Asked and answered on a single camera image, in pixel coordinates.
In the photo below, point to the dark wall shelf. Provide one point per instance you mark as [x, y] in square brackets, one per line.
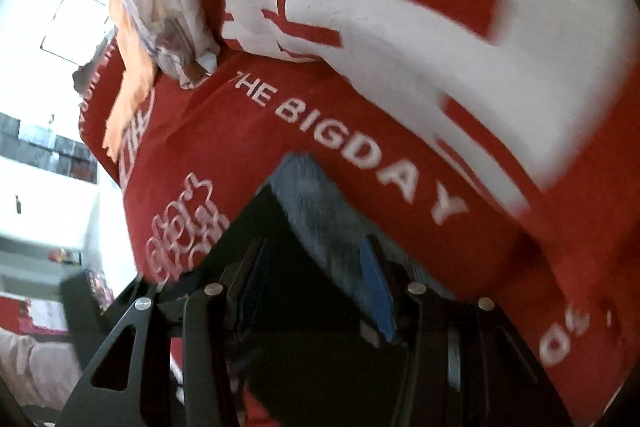
[50, 152]

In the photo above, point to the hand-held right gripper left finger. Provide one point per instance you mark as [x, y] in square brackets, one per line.
[254, 279]

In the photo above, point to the black framed white board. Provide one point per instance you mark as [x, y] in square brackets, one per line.
[75, 27]

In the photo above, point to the red and white printed blanket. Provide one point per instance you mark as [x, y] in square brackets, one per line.
[350, 107]

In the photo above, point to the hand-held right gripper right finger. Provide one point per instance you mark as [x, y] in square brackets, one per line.
[376, 289]

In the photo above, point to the orange cloth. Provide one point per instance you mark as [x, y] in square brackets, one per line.
[130, 97]

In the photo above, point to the black pants with grey waistband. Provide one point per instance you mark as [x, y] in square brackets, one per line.
[320, 217]

